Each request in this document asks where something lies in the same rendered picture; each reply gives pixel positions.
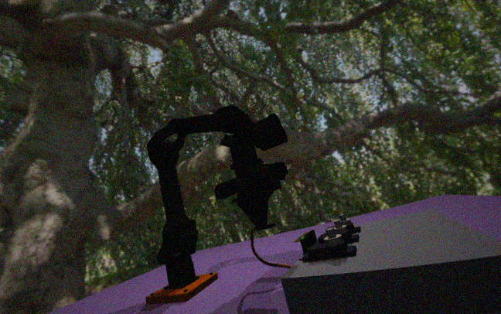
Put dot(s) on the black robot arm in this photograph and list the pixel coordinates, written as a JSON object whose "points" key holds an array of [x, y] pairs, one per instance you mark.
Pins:
{"points": [[179, 235]]}

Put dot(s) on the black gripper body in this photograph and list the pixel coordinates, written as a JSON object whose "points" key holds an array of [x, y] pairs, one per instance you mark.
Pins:
{"points": [[245, 184]]}

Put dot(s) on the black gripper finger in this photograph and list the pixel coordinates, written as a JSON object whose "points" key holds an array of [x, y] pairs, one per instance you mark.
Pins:
{"points": [[250, 205], [263, 204]]}

